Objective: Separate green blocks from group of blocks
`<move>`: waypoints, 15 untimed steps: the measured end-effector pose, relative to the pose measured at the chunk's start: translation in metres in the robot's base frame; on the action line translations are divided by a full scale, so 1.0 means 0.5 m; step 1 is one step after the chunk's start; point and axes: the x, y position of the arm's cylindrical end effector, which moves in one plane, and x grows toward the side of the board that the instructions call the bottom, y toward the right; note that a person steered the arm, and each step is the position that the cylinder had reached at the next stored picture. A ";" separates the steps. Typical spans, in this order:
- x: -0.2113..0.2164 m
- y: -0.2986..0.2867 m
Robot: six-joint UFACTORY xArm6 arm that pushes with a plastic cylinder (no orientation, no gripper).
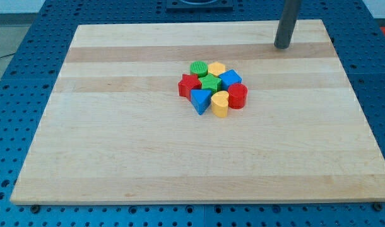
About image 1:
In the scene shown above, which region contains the green star block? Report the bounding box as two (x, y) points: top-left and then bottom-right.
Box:
(199, 74), (222, 95)

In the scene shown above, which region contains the blue triangle block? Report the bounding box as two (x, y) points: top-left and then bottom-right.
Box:
(191, 90), (212, 115)

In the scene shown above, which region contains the red cylinder block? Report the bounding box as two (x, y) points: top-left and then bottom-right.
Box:
(228, 83), (248, 109)

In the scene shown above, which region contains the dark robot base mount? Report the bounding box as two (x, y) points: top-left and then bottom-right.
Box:
(165, 0), (234, 13)

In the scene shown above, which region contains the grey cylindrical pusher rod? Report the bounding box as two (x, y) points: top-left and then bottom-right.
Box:
(274, 0), (302, 49)

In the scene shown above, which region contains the yellow hexagon block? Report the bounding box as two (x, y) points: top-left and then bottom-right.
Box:
(208, 62), (226, 77)

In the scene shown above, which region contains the red star block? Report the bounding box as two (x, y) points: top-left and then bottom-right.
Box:
(178, 74), (202, 101)

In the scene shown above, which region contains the blue cube block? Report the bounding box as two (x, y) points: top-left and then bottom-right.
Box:
(218, 69), (242, 91)

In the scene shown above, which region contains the yellow heart block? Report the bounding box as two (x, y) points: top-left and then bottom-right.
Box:
(211, 91), (229, 118)

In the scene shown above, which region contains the green round block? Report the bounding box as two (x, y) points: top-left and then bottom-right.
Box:
(189, 61), (208, 78)

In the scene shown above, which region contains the light wooden board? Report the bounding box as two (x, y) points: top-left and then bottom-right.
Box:
(10, 20), (385, 205)

